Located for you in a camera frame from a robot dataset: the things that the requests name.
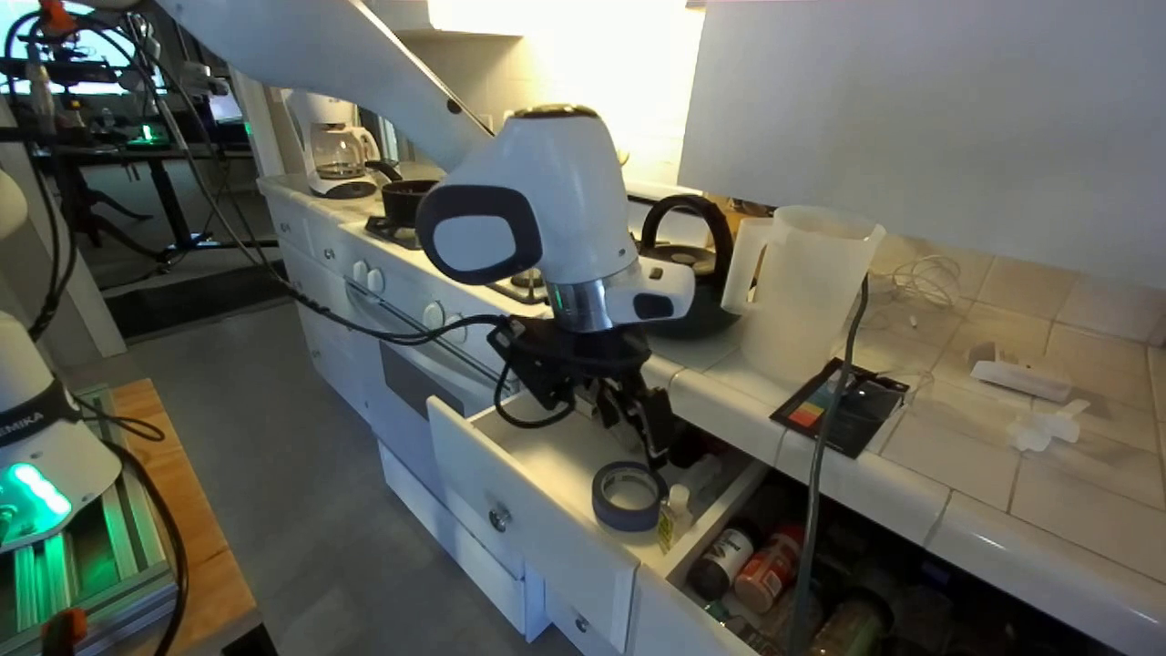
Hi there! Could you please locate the orange-labelled can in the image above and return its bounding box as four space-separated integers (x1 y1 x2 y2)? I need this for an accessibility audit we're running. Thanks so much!
729 522 811 614

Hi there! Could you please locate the black desk frame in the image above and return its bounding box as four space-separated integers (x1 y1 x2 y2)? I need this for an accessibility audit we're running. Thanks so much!
0 0 288 294

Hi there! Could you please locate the green striped board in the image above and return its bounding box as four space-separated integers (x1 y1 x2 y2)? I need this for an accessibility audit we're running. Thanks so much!
0 476 179 647

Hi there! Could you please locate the white cabinet drawer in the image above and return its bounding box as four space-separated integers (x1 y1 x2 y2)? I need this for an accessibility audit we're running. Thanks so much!
443 512 551 646
423 362 779 656

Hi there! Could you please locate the white-labelled can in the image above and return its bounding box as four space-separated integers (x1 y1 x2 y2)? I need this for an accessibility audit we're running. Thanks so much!
690 522 758 600

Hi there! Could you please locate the dark green kettle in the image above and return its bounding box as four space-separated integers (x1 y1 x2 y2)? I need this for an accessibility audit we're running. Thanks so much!
634 193 744 342

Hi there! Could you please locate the grey tape roll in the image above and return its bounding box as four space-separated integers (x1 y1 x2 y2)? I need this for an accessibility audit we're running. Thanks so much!
591 458 672 534

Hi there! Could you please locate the white plastic pitcher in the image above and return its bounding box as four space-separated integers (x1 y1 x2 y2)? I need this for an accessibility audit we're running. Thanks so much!
722 199 888 392

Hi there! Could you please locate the dark power cable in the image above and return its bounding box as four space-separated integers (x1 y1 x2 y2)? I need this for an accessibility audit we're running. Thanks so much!
783 274 874 656

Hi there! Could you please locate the crumpled white plastic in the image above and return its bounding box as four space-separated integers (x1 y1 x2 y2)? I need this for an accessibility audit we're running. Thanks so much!
1007 397 1092 455

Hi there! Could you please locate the black saucepan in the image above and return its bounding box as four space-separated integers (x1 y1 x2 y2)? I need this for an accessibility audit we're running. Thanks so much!
381 179 444 234

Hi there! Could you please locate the red emergency stop button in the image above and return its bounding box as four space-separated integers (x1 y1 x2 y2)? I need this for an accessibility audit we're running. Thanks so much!
39 606 93 656

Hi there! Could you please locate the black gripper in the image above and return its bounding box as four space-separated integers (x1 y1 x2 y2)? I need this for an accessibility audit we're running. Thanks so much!
531 322 681 475

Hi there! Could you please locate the black burner grate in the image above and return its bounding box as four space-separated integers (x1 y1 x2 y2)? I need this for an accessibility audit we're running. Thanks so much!
501 264 556 307

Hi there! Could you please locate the small clear bottle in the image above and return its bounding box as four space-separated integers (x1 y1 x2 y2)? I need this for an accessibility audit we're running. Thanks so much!
656 481 699 551

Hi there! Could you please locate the green glass jar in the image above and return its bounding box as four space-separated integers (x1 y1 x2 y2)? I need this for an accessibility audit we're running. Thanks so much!
811 589 888 656

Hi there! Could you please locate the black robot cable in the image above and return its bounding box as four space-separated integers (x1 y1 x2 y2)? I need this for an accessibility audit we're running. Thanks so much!
0 0 576 431

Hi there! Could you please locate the wooden table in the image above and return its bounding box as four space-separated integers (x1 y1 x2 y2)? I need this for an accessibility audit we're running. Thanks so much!
70 376 268 656

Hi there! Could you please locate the flat white box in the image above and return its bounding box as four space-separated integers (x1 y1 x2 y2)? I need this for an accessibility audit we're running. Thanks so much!
966 352 1078 407

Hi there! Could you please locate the flat black device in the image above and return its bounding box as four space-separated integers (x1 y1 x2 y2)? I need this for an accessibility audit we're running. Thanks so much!
768 358 910 462

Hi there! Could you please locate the white coffee maker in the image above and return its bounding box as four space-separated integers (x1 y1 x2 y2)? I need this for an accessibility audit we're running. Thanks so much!
283 88 387 199

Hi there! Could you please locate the white gas stove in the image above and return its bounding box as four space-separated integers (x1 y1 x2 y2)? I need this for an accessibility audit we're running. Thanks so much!
259 166 576 539

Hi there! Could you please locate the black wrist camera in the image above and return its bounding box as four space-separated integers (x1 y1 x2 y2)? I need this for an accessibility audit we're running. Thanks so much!
486 322 545 410

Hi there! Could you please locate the clear plastic wrap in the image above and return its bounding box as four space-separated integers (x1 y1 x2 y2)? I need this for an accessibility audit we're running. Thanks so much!
877 234 976 322

